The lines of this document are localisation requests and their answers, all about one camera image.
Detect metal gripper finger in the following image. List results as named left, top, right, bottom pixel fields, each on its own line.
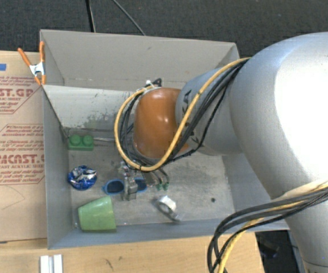
left=129, top=180, right=139, bottom=201
left=122, top=177, right=130, bottom=202

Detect blue sunglasses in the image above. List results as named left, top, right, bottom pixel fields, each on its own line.
left=101, top=178, right=148, bottom=196

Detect silver tape roll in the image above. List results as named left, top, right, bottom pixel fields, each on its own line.
left=154, top=195, right=182, bottom=222

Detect green cup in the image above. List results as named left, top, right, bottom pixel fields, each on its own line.
left=77, top=195, right=117, bottom=233

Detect blue crumpled packet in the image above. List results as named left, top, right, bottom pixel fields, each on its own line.
left=67, top=165, right=98, bottom=191

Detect grey metal bin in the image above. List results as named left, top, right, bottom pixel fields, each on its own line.
left=39, top=29, right=289, bottom=250

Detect green toy brick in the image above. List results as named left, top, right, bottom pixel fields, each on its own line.
left=68, top=134, right=95, bottom=151

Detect brown cardboard board red print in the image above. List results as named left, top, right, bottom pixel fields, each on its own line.
left=0, top=49, right=48, bottom=246

